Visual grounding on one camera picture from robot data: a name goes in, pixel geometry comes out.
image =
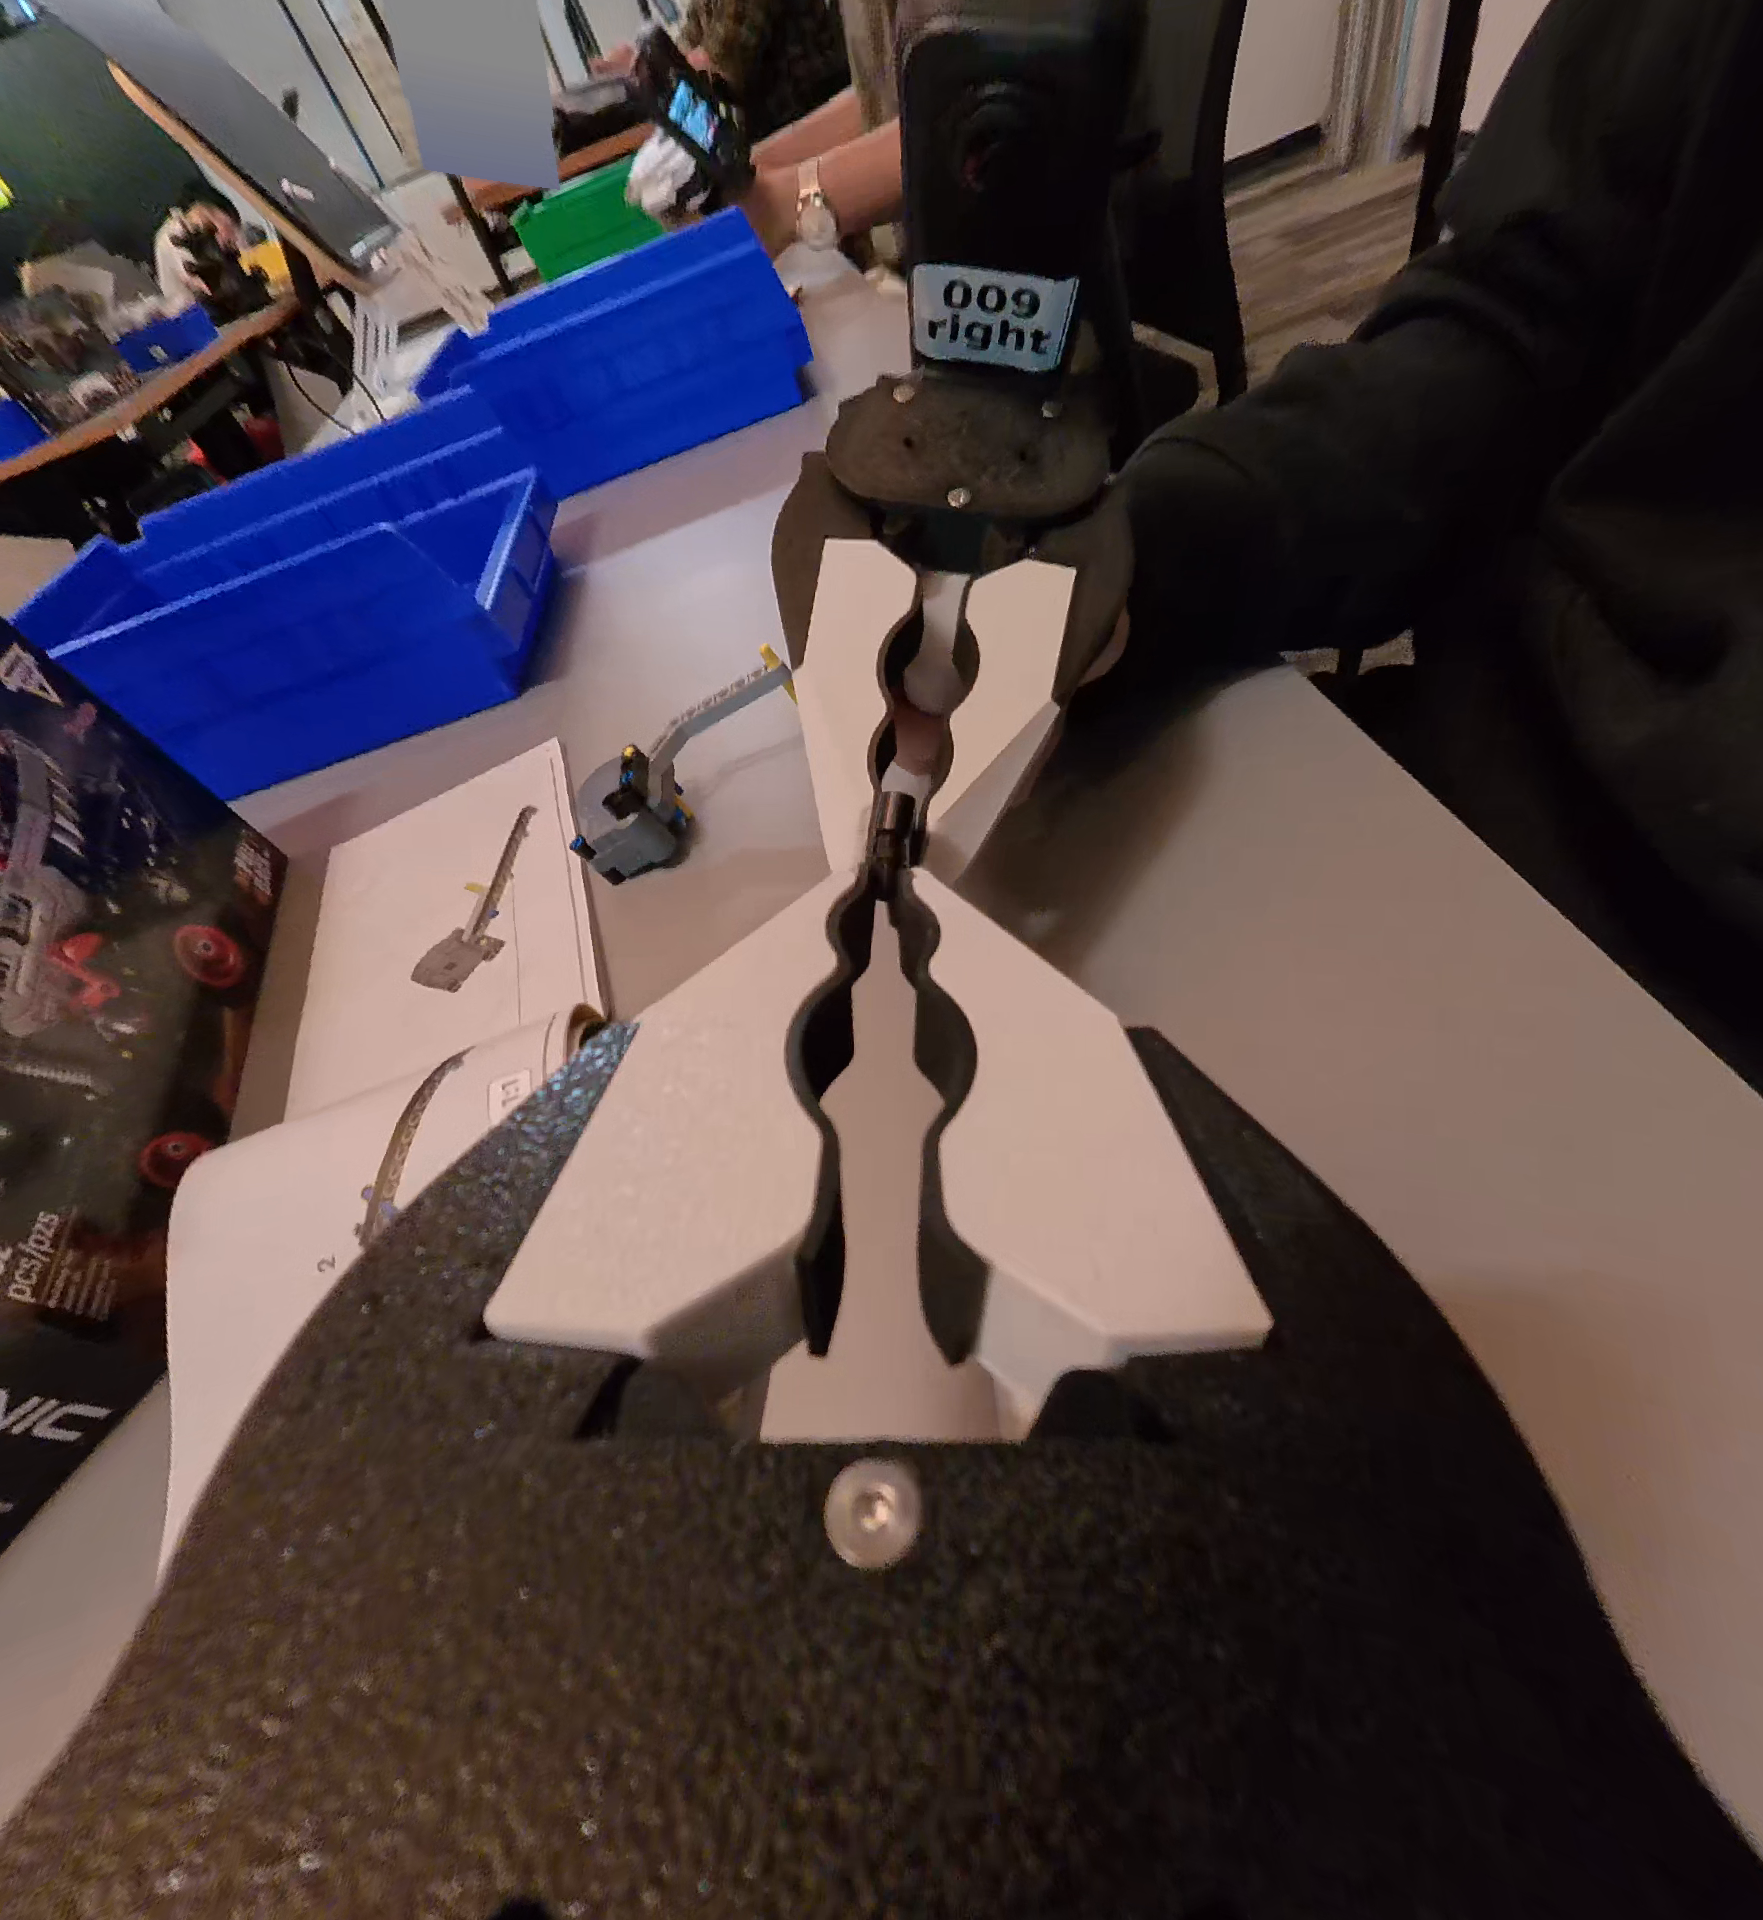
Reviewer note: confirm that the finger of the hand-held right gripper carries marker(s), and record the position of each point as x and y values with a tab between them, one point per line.
1017	675
844	675

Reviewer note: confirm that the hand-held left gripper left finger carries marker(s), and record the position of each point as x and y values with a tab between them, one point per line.
670	1171

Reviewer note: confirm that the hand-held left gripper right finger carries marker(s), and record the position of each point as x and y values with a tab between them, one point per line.
1092	1184

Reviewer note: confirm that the black toy pin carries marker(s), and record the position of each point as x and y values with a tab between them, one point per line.
891	837

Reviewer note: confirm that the person's right forearm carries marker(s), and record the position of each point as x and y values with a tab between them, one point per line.
1272	555

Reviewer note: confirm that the another person's forearm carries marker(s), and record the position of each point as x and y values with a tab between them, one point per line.
858	171

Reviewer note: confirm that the grey toy assembly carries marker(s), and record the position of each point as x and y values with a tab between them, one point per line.
642	818

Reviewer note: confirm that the black handheld device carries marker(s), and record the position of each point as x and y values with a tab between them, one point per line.
701	119

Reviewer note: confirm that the white instruction booklet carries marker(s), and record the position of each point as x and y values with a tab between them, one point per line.
432	930

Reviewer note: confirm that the blue plastic bin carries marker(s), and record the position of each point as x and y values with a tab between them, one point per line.
325	464
642	375
298	659

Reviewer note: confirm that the green plastic bin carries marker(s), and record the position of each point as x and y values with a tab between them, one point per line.
582	224

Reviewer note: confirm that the white stand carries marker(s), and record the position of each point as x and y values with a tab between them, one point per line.
432	270

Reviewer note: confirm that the black toy set box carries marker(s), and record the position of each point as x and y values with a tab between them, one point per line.
58	974

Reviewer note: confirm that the person's black sweater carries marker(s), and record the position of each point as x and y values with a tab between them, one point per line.
1691	675

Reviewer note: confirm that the wooden background table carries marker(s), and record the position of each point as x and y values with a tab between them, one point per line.
101	406

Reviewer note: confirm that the black chair frame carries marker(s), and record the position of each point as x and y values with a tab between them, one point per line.
1222	224

